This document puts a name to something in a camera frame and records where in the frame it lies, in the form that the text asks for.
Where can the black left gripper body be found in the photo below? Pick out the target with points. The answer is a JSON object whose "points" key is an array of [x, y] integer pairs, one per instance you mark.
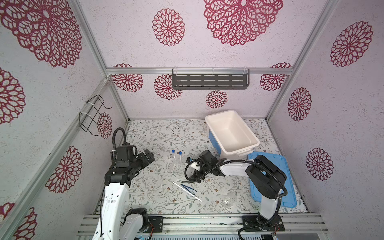
{"points": [[138, 163]]}

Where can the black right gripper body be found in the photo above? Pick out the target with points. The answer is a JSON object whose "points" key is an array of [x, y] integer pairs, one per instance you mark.
{"points": [[203, 169]]}

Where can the white plastic bin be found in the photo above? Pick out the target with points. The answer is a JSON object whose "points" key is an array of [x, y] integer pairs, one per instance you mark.
{"points": [[230, 135]]}

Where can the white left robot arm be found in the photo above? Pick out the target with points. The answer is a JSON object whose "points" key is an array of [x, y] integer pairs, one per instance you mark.
{"points": [[113, 224]]}

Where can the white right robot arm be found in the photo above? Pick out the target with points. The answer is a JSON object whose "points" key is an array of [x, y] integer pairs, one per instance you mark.
{"points": [[266, 177]]}

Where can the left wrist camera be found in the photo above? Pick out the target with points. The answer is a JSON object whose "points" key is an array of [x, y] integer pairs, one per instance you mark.
{"points": [[125, 155]]}

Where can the black wire wall rack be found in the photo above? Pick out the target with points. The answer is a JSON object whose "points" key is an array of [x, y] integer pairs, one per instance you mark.
{"points": [[96, 121]]}

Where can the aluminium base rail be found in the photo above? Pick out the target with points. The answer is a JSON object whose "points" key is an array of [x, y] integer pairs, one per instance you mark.
{"points": [[296, 223]]}

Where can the dark grey wall shelf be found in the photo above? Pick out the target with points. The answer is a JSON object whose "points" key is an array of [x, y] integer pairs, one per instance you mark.
{"points": [[210, 81]]}

